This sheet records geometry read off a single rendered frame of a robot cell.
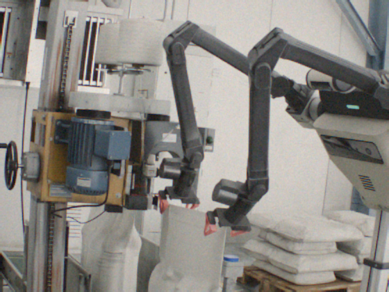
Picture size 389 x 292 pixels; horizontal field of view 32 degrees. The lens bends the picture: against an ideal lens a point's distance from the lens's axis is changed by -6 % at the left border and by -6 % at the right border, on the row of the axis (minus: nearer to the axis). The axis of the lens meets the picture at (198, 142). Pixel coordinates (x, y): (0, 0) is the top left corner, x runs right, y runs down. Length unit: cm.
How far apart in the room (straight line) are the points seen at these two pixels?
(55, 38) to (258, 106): 92
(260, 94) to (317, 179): 628
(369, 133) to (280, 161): 565
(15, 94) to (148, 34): 294
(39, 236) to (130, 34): 80
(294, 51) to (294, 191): 617
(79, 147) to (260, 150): 64
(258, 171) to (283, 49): 38
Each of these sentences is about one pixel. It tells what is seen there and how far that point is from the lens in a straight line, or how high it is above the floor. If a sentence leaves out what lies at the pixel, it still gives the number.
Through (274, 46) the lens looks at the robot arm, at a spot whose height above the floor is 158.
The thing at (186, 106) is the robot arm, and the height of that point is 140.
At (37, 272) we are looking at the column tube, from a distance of 260.
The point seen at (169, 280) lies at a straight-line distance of 240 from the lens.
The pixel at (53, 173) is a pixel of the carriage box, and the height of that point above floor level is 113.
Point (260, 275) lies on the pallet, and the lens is 562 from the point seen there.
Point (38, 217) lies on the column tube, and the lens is 255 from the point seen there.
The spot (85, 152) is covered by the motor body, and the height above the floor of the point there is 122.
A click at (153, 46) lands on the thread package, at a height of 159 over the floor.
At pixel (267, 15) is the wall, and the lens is 763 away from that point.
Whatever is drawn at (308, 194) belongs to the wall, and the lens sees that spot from 806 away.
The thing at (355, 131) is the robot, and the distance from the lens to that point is 220.
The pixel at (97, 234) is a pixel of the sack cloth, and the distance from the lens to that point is 299.
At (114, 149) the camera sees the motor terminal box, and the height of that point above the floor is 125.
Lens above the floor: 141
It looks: 3 degrees down
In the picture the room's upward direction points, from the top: 6 degrees clockwise
